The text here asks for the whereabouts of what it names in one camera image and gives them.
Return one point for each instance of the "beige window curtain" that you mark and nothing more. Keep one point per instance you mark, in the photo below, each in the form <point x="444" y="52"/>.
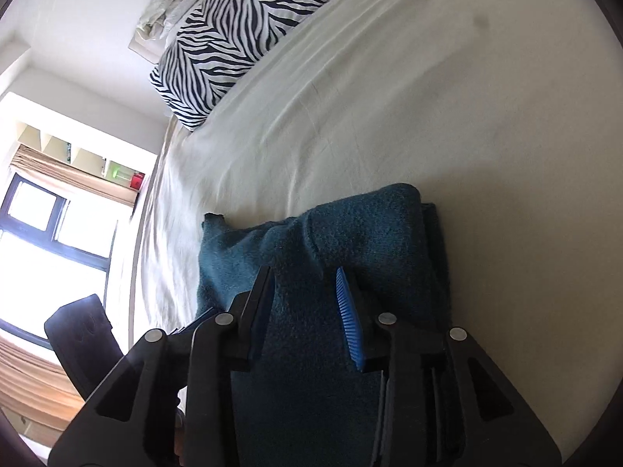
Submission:
<point x="52" y="170"/>

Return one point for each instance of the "red box on shelf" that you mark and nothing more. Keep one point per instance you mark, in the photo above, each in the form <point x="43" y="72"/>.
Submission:
<point x="136" y="181"/>

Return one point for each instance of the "black framed window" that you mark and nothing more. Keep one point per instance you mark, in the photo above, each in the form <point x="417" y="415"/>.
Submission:
<point x="55" y="248"/>

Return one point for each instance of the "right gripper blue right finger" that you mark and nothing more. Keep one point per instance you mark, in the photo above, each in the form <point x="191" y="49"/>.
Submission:
<point x="365" y="339"/>

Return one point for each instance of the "cream bed sheet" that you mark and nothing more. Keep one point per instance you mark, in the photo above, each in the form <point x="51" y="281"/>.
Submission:
<point x="506" y="114"/>

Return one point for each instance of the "zebra print pillow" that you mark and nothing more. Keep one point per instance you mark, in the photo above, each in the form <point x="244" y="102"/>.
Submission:
<point x="218" y="42"/>

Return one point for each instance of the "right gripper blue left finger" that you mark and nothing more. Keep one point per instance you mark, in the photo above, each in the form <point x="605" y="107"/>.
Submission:
<point x="255" y="316"/>

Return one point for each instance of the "dark teal knit sweater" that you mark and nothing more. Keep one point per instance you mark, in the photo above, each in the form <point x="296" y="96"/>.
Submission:
<point x="304" y="403"/>

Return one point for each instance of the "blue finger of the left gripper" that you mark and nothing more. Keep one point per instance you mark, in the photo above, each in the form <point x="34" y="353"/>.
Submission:
<point x="205" y="316"/>

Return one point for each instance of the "crumpled white duvet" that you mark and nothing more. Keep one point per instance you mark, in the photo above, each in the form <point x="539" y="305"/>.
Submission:
<point x="170" y="0"/>

